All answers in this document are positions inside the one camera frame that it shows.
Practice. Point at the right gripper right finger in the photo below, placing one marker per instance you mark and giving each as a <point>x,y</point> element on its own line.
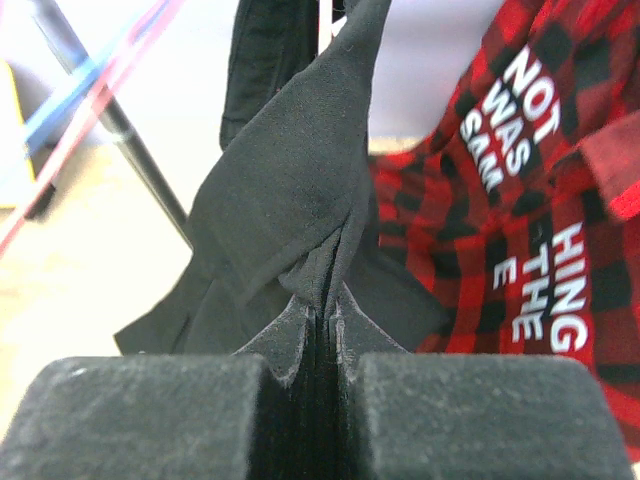
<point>456,416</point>

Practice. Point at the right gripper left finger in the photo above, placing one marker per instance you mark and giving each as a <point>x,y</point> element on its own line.
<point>238,416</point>

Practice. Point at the red black plaid shirt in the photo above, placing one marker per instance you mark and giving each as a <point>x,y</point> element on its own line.
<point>520,212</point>

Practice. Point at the white metal clothes rack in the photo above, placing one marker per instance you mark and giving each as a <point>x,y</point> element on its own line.
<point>115,125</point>

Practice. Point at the blue wire hanger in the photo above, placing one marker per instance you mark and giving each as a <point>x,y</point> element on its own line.
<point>84,68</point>

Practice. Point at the pink wire hanger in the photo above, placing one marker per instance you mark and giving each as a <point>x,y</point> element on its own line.
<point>119,67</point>

